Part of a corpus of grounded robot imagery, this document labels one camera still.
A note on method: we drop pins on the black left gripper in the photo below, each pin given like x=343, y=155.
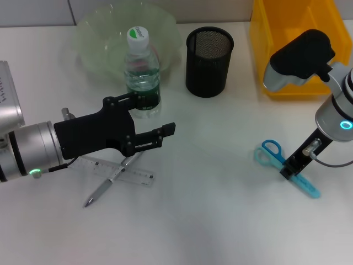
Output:
x=93, y=135

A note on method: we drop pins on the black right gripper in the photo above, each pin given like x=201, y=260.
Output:
x=309, y=151

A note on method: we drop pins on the blue scissors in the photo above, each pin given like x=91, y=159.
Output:
x=268, y=150

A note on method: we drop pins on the clear green-label water bottle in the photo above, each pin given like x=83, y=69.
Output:
x=142, y=74

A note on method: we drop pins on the clear plastic ruler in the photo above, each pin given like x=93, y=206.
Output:
x=143, y=176

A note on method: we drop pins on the silver pen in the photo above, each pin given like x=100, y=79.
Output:
x=99, y=191

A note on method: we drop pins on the black mesh pen holder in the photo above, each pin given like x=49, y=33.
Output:
x=208, y=71

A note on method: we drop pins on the translucent green fruit plate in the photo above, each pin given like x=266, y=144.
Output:
x=102, y=47

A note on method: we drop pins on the silver left wrist stud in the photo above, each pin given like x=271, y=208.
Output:
x=66, y=113

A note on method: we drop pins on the yellow plastic bin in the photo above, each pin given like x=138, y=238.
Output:
x=262, y=33

